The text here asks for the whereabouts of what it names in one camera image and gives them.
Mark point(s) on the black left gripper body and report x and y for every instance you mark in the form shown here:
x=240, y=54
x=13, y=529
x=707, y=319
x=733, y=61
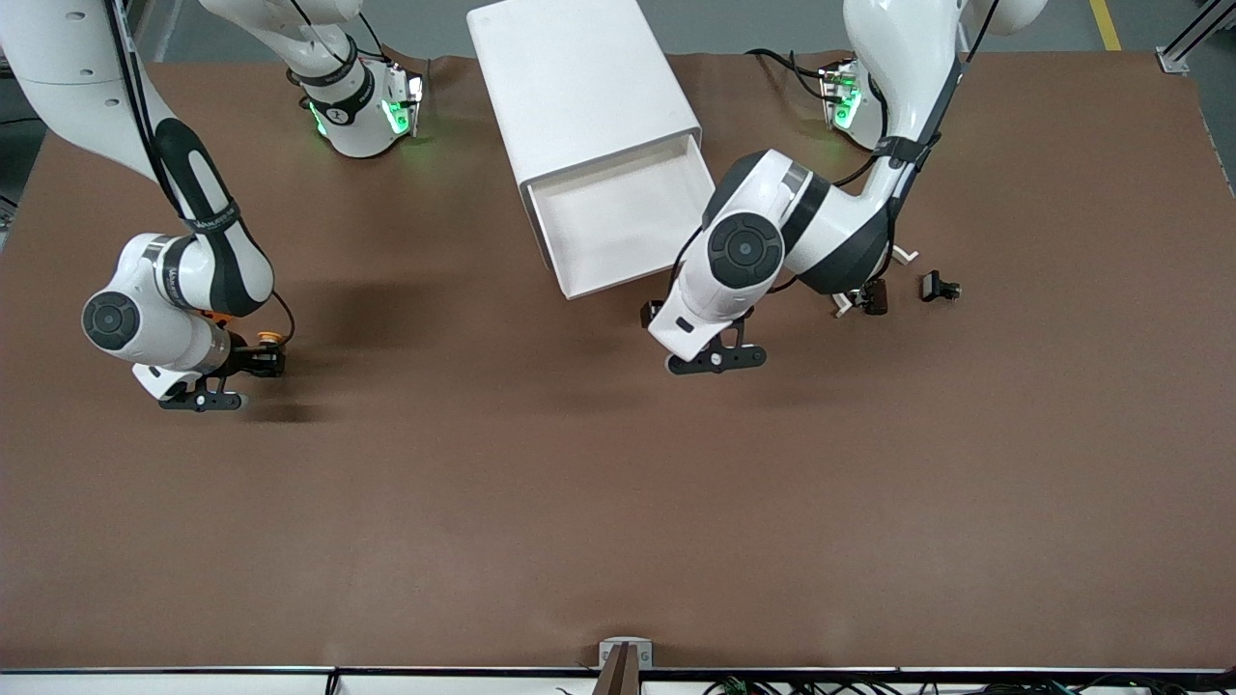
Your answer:
x=654, y=314

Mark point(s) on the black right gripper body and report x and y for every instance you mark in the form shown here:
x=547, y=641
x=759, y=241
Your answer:
x=248, y=362

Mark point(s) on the yellow head push button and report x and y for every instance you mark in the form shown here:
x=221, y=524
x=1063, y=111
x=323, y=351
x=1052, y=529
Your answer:
x=268, y=338

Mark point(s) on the cream cabinet drawer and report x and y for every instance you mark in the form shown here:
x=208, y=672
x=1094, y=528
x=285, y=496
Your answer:
x=608, y=222

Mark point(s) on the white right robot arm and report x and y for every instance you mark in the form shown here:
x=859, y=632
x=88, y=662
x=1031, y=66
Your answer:
x=58, y=53

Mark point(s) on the white drawer cabinet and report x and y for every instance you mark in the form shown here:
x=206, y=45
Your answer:
x=579, y=87

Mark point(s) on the small black silver clip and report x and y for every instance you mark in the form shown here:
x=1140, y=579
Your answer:
x=855, y=301

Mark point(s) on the white curved plastic piece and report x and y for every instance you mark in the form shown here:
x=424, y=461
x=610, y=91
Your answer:
x=906, y=255

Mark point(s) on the small black component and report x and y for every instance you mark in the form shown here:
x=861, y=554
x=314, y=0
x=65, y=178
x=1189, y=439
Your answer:
x=935, y=287

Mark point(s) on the brown narrow bar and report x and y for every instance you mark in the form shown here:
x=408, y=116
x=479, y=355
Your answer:
x=618, y=678

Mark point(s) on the white table edge rail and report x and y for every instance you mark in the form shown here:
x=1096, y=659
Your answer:
x=193, y=682

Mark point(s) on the small grey metal bracket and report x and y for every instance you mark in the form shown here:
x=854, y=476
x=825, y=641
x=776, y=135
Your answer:
x=608, y=649

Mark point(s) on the aluminium frame profile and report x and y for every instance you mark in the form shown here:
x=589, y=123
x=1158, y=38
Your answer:
x=1173, y=60

